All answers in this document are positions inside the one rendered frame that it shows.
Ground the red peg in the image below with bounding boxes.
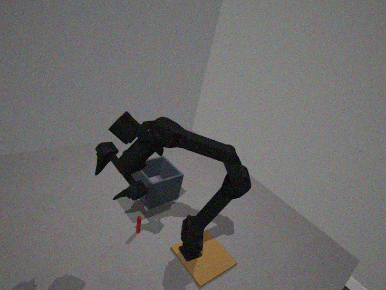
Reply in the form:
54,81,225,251
136,216,141,233

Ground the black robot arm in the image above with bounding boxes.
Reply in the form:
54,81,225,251
108,111,251,262

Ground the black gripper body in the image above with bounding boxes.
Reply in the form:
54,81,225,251
96,142,148,201

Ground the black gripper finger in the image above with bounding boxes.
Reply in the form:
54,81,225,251
113,189,131,200
95,153,111,175

